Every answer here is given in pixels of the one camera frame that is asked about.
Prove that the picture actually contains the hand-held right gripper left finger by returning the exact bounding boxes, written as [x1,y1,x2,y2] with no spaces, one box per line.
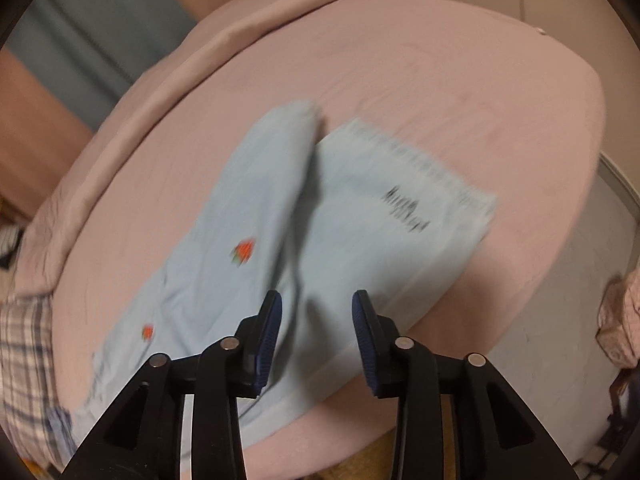
[60,290,283,480]

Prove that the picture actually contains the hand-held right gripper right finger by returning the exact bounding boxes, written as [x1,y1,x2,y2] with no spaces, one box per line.
[351,290,578,480]

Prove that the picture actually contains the light blue denim pants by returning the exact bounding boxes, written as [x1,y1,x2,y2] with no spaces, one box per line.
[72,100,498,463]

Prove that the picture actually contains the blue folded cloth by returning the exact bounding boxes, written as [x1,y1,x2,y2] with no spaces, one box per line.
[47,402,78,448]

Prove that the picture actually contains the plaid pillow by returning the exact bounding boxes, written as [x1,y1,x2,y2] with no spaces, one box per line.
[0,292,76,466]

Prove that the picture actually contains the pink comforter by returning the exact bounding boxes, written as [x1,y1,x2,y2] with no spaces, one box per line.
[12,0,363,296]

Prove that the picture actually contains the pink bed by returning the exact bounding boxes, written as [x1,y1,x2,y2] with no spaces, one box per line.
[10,0,608,480]

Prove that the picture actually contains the pink cloth bundle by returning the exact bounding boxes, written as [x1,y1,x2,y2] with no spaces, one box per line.
[597,267,640,366]

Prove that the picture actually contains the blue-grey curtain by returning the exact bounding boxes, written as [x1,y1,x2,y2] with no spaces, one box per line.
[5,0,201,133]

